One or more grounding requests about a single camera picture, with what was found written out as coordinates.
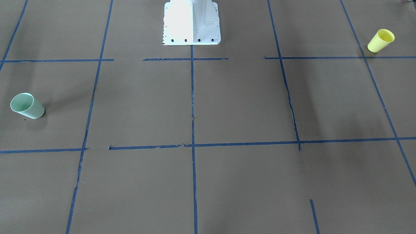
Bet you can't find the light green plastic cup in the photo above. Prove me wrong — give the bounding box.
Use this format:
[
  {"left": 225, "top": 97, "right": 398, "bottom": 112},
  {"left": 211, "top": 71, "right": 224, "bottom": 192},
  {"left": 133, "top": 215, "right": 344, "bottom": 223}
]
[{"left": 10, "top": 92, "right": 46, "bottom": 119}]

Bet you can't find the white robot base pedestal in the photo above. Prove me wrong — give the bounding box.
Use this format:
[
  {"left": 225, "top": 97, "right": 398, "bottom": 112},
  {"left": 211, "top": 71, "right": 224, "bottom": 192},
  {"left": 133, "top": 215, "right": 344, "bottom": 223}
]
[{"left": 162, "top": 0, "right": 221, "bottom": 46}]

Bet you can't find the yellow plastic cup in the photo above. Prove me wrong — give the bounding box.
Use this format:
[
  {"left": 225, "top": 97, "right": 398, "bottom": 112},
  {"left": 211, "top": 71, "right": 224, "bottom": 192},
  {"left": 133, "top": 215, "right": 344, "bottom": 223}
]
[{"left": 367, "top": 29, "right": 395, "bottom": 53}]

